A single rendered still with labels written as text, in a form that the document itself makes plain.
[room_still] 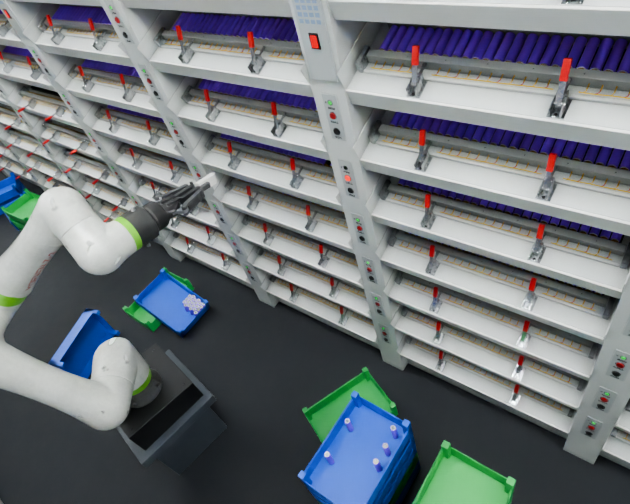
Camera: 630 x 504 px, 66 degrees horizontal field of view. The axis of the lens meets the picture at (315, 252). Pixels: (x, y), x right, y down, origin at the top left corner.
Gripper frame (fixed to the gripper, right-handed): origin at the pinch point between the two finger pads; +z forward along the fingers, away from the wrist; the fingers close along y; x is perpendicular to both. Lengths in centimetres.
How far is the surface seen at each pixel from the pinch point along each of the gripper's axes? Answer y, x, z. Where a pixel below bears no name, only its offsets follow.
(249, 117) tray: 0.2, 10.4, 21.1
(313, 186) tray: 18.8, -9.3, 22.9
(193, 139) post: -29.5, -1.2, 20.7
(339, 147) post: 35.4, 9.5, 16.1
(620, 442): 112, -85, 37
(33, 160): -235, -57, 37
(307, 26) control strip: 36, 39, 10
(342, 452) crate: 46, -75, -15
